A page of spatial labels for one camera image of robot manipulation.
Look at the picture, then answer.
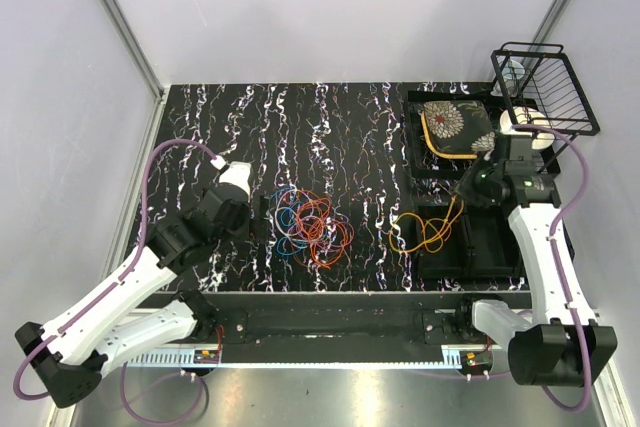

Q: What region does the floral black cushion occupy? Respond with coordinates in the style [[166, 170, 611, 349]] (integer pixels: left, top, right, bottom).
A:
[[420, 100, 496, 160]]

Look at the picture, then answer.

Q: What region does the left aluminium frame post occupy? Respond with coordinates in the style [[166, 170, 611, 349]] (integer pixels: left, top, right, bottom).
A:
[[69, 0, 169, 103]]

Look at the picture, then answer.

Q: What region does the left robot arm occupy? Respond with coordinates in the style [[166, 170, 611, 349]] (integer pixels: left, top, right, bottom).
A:
[[13, 182, 251, 408]]

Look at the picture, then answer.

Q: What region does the white cable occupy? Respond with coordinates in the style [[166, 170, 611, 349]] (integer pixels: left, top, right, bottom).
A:
[[269, 196, 301, 243]]

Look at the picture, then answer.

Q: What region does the black wire dish rack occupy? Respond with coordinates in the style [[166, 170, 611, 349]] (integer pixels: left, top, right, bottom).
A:
[[490, 41, 600, 187]]

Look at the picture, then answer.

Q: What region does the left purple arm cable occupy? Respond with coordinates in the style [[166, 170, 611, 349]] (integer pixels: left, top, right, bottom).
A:
[[10, 139, 226, 422]]

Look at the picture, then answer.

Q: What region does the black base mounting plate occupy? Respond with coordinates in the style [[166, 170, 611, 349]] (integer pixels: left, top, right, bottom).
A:
[[204, 291, 532, 345]]

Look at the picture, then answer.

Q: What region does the yellow cable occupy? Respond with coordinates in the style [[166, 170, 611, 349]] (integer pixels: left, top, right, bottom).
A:
[[388, 196, 466, 254]]

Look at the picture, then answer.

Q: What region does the black bin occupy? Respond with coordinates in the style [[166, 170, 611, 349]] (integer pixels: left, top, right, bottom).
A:
[[411, 205, 470, 281], [466, 206, 523, 278]]

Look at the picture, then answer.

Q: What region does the black bin middle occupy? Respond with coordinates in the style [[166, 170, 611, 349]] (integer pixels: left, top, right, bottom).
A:
[[466, 206, 523, 278]]

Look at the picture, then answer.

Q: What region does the black marble pattern mat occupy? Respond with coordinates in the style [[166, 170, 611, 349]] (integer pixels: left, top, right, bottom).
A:
[[148, 83, 527, 293]]

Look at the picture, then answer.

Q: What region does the blue cable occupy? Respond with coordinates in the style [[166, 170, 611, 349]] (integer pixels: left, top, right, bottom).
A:
[[273, 204, 314, 257]]

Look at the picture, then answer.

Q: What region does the white cup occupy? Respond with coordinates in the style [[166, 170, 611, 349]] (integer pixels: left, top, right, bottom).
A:
[[501, 59, 526, 97]]

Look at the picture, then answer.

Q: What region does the white plate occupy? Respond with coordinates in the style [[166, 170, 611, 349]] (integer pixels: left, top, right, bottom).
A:
[[499, 106, 555, 151]]

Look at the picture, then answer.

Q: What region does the black bin left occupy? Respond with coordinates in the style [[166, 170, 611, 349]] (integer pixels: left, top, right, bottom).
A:
[[411, 205, 470, 281]]

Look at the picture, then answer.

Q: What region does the aluminium rail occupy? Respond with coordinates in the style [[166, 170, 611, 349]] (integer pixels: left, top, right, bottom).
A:
[[115, 337, 504, 370]]

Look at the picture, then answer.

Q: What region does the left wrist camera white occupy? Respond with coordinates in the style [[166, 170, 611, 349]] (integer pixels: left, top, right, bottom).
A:
[[210, 156, 252, 196]]

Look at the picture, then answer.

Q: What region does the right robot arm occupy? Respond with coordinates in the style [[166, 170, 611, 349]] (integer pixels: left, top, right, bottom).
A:
[[453, 134, 618, 389]]

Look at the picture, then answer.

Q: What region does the black tray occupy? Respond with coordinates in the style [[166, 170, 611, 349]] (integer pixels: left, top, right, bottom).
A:
[[403, 90, 506, 180]]

